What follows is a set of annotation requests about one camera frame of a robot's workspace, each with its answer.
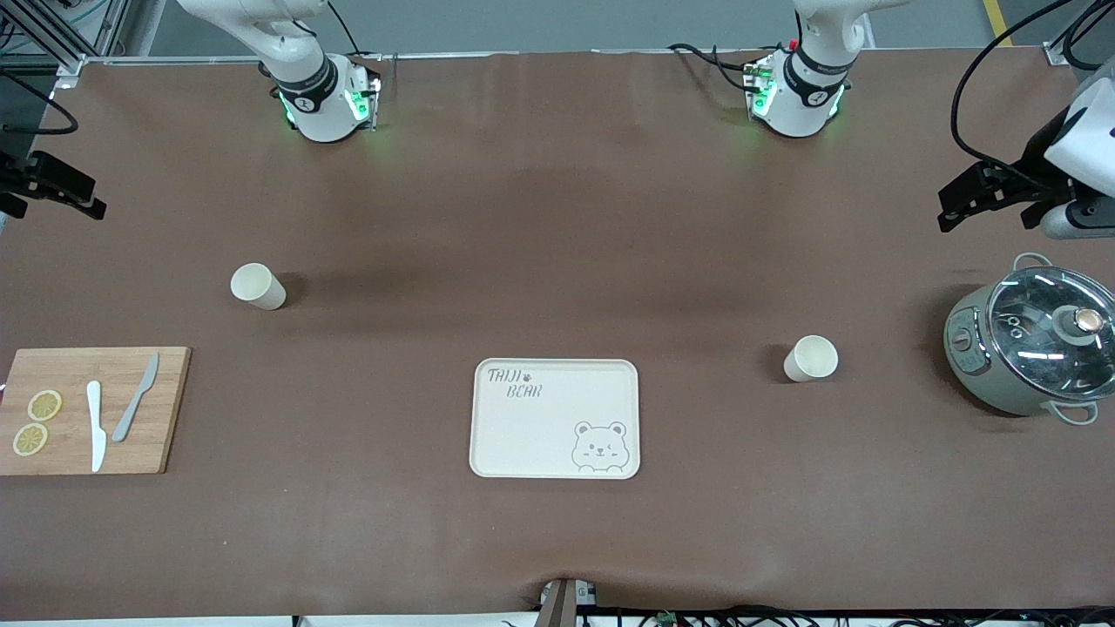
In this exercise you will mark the white plastic cup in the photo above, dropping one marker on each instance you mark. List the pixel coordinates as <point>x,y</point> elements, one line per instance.
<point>254,284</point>
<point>812,358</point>

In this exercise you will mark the yellow lemon slice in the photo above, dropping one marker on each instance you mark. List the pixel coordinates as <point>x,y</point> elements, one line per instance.
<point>30,439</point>
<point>44,405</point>

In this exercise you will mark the white plastic knife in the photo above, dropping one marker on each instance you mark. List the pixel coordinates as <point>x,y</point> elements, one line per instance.
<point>96,435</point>

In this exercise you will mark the wooden cutting board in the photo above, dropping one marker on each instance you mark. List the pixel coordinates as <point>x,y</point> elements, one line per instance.
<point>161,418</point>

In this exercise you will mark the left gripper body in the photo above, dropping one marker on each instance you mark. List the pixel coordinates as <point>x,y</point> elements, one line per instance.
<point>1030,165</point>

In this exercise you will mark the grey-green electric cooking pot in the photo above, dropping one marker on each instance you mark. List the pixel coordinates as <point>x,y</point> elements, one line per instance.
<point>971,357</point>

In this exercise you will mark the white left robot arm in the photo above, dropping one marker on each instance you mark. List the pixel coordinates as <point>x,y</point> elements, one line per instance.
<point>806,87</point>

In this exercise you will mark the cream tray with bear print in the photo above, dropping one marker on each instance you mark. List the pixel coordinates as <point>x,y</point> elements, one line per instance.
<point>540,427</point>

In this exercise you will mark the grey plastic knife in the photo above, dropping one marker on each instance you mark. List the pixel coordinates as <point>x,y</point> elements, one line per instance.
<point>132,405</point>

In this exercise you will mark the glass pot lid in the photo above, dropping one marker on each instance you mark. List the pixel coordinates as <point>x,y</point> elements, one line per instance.
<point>1037,340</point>

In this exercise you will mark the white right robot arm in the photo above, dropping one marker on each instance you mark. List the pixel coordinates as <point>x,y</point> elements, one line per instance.
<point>305,78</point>

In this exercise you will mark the aluminium frame profile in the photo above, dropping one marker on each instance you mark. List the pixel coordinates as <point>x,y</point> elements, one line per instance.
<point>70,63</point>
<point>1058,52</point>

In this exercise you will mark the brown table cover mat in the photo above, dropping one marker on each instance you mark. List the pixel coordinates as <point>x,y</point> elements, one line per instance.
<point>557,226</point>

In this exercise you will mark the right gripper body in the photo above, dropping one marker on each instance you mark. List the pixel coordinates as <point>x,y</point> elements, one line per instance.
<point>19,174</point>

